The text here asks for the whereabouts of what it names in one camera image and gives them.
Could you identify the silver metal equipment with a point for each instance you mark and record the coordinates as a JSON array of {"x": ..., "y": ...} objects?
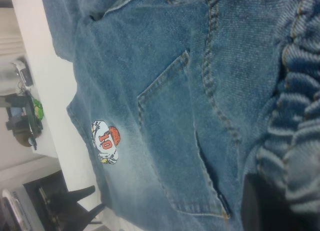
[{"x": 12, "y": 211}]

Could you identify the white and black device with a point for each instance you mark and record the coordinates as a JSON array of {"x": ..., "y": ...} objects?
[{"x": 23, "y": 72}]

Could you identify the blue denim jeans with print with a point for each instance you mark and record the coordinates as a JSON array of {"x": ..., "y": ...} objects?
[{"x": 175, "y": 116}]

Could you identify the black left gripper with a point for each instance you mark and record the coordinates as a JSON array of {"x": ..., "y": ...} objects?
[{"x": 66, "y": 211}]

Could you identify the black equipment stand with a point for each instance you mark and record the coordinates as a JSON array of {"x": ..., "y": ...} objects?
[{"x": 22, "y": 131}]

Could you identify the green round object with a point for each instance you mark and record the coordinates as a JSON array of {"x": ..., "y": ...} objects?
[{"x": 38, "y": 108}]

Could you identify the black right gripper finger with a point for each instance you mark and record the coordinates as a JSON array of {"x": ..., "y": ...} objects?
[{"x": 262, "y": 211}]

